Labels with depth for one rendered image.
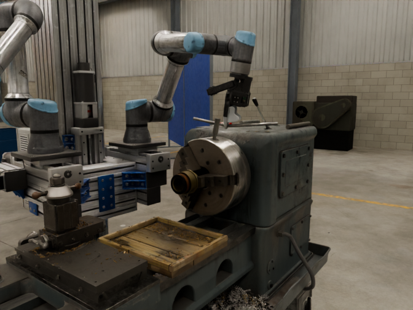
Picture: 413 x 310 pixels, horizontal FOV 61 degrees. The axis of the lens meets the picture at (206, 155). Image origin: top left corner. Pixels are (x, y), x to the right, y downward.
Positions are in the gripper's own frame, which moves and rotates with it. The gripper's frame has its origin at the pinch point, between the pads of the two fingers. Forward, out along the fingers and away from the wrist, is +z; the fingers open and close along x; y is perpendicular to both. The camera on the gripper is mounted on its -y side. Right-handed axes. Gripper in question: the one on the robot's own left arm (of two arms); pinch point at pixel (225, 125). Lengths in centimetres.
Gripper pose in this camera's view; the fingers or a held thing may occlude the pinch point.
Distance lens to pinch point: 138.3
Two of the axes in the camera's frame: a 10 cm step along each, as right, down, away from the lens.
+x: 3.0, -2.1, 9.3
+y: 9.4, 2.2, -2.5
